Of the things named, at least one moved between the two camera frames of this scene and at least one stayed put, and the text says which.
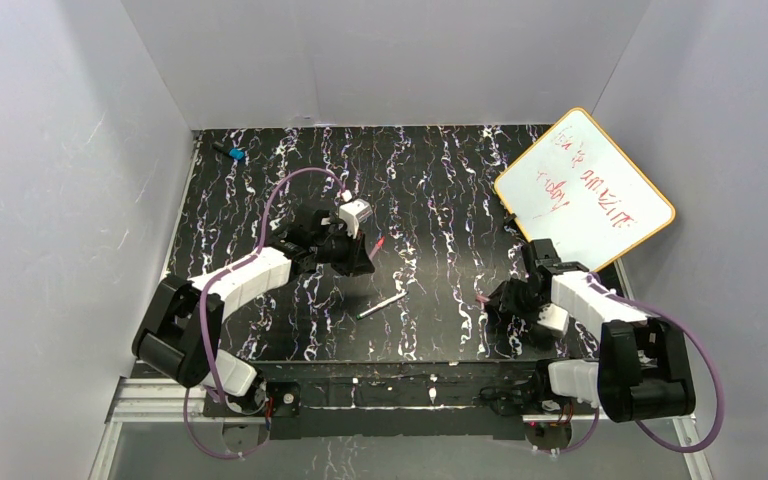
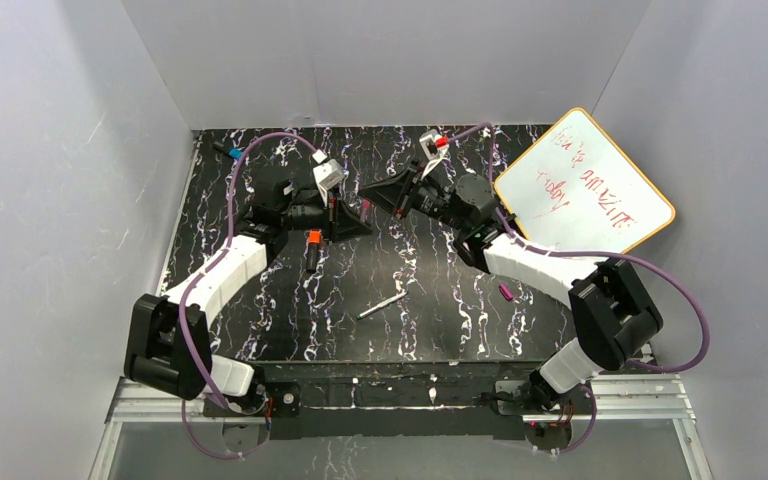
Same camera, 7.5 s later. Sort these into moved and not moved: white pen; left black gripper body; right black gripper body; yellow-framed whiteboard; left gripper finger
Moved: right black gripper body; left black gripper body; left gripper finger
Not moved: white pen; yellow-framed whiteboard
